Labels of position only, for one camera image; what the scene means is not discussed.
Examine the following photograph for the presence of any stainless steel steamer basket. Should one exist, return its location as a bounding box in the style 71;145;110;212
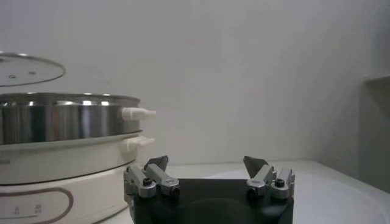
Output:
0;92;157;145

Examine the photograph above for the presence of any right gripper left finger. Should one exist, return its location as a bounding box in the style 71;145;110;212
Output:
122;155;181;204

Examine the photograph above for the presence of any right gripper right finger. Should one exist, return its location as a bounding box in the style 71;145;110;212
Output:
242;155;296;200

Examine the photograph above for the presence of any round glass pot lid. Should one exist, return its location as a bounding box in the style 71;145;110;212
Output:
0;51;66;88

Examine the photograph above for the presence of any white electric cooker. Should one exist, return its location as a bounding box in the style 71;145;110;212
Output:
0;130;156;224

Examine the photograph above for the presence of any white round plate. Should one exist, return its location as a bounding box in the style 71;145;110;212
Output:
207;168;390;224

